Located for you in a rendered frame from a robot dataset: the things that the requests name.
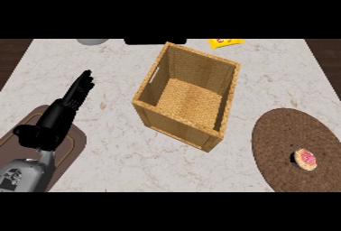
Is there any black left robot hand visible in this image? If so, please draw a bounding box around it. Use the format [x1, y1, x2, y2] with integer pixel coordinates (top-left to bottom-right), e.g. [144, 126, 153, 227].
[11, 69, 95, 152]

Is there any tan wicker basket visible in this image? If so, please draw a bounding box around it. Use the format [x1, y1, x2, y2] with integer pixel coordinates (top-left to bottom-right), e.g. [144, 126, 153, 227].
[129, 42, 240, 153]

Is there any round brown woven placemat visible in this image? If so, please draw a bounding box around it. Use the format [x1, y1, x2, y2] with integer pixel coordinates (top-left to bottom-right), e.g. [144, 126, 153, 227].
[250, 107, 341, 193]

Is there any pink frosted cupcake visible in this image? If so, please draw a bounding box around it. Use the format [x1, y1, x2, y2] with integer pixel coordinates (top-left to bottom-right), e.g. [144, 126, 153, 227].
[290, 148, 318, 171]

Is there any brown rectangular tray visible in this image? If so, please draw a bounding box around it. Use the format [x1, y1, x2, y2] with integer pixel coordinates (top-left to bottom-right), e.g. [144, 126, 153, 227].
[0, 104, 88, 193]

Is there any grey round bowl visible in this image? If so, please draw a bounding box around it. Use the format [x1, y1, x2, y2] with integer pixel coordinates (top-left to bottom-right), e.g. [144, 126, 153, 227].
[75, 39, 110, 47]

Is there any black appliance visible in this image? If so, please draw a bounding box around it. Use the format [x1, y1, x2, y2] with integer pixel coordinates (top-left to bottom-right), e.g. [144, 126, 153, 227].
[122, 39, 187, 46]

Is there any yellow snack bag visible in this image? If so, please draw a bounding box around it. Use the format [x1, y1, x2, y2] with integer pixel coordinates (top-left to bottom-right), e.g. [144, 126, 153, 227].
[207, 39, 246, 51]

